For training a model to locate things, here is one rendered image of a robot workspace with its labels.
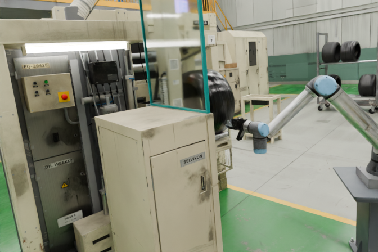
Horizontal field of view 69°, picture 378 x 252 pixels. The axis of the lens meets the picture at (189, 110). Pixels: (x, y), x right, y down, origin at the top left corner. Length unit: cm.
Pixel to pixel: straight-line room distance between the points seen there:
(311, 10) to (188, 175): 1282
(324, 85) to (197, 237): 115
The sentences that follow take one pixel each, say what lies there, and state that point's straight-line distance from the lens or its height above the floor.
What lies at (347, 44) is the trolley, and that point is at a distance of 747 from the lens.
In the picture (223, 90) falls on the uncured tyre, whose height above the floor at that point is 129.
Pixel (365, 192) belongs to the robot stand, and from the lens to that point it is 217.
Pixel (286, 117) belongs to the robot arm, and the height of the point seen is 108.
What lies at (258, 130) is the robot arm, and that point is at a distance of 192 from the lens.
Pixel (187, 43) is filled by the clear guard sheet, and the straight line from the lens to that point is 141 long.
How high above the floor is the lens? 153
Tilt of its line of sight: 10 degrees down
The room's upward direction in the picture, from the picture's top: 5 degrees counter-clockwise
